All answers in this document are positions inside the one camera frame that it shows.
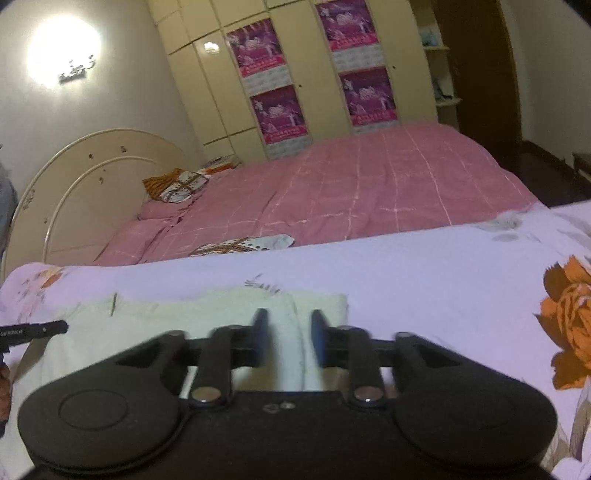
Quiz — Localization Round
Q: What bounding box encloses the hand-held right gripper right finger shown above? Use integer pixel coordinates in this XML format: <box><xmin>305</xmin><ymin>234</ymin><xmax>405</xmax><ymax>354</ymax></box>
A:
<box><xmin>310</xmin><ymin>309</ymin><xmax>462</xmax><ymax>409</ymax></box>

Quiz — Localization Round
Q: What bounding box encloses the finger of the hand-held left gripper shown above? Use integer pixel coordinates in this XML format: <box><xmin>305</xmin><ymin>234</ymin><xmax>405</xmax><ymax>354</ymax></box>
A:
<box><xmin>0</xmin><ymin>320</ymin><xmax>69</xmax><ymax>344</ymax></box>

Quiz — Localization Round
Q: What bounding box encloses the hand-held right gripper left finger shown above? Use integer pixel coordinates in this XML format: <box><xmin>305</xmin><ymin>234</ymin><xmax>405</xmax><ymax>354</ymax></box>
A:
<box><xmin>111</xmin><ymin>308</ymin><xmax>271</xmax><ymax>409</ymax></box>

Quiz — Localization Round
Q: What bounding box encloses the light green knitted sweater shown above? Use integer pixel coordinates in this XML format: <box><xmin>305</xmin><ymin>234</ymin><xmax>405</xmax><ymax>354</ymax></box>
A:
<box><xmin>39</xmin><ymin>288</ymin><xmax>349</xmax><ymax>402</ymax></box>

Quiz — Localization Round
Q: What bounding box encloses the patterned white cloth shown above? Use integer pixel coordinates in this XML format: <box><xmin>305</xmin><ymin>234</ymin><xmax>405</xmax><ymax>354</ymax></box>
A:
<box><xmin>189</xmin><ymin>234</ymin><xmax>296</xmax><ymax>258</ymax></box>

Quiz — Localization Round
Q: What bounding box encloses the grey blue curtain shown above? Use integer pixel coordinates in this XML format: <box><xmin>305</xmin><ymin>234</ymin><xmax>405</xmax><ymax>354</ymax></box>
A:
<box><xmin>0</xmin><ymin>161</ymin><xmax>18</xmax><ymax>241</ymax></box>

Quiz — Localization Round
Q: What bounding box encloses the pink checked bed cover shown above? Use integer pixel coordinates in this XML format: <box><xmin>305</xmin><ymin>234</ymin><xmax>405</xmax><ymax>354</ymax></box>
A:
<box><xmin>92</xmin><ymin>121</ymin><xmax>541</xmax><ymax>267</ymax></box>

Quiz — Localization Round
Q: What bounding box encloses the patterned white brown pillow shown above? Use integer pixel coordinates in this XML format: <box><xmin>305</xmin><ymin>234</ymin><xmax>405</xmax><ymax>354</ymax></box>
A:
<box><xmin>159</xmin><ymin>170</ymin><xmax>213</xmax><ymax>204</ymax></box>

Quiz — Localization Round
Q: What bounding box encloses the flat book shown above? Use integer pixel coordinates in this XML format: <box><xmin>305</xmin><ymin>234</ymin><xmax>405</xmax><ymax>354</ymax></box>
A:
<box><xmin>203</xmin><ymin>156</ymin><xmax>241</xmax><ymax>171</ymax></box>

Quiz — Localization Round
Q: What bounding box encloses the orange cloth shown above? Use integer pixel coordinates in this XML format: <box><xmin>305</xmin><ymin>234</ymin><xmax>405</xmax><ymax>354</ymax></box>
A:
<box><xmin>142</xmin><ymin>168</ymin><xmax>183</xmax><ymax>197</ymax></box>

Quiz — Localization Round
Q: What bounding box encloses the cream wardrobe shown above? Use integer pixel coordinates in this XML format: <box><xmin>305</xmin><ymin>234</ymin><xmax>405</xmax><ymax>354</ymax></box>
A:
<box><xmin>147</xmin><ymin>0</ymin><xmax>439</xmax><ymax>162</ymax></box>

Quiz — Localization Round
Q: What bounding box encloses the cream corner shelf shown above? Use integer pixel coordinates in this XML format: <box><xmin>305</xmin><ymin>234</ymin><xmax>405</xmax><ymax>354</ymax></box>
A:
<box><xmin>411</xmin><ymin>0</ymin><xmax>462</xmax><ymax>125</ymax></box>

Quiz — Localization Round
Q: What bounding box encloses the dark wooden door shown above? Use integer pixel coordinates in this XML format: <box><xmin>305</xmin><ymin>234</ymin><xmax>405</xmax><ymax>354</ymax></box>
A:
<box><xmin>436</xmin><ymin>0</ymin><xmax>522</xmax><ymax>148</ymax></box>

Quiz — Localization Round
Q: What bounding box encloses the purple wall poster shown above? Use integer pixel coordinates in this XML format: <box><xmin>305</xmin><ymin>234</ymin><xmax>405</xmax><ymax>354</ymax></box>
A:
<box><xmin>225</xmin><ymin>19</ymin><xmax>287</xmax><ymax>93</ymax></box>
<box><xmin>249</xmin><ymin>84</ymin><xmax>310</xmax><ymax>160</ymax></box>
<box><xmin>315</xmin><ymin>0</ymin><xmax>384</xmax><ymax>72</ymax></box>
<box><xmin>339</xmin><ymin>67</ymin><xmax>399</xmax><ymax>134</ymax></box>

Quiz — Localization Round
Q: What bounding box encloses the wall lamp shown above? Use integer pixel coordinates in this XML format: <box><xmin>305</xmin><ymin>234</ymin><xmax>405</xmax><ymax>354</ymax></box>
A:
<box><xmin>59</xmin><ymin>55</ymin><xmax>95</xmax><ymax>84</ymax></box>

